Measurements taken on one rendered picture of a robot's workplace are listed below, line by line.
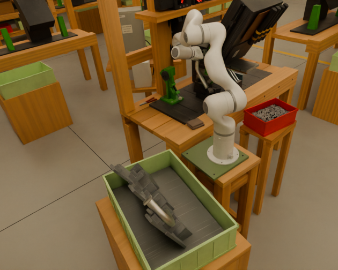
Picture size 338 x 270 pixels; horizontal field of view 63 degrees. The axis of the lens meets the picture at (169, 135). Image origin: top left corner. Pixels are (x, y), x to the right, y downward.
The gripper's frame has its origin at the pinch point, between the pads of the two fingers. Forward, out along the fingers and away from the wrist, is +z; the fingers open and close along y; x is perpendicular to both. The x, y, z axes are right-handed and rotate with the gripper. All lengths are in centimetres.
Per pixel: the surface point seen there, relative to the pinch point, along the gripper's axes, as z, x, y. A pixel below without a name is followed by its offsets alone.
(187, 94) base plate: 0.3, 29.4, -19.2
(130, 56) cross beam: -41, 32, 17
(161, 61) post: -18.4, 26.3, 9.0
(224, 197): -46, -4, -99
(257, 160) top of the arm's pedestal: -25, -21, -87
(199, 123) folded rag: -28, 6, -50
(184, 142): -45, 10, -60
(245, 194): -20, 0, -105
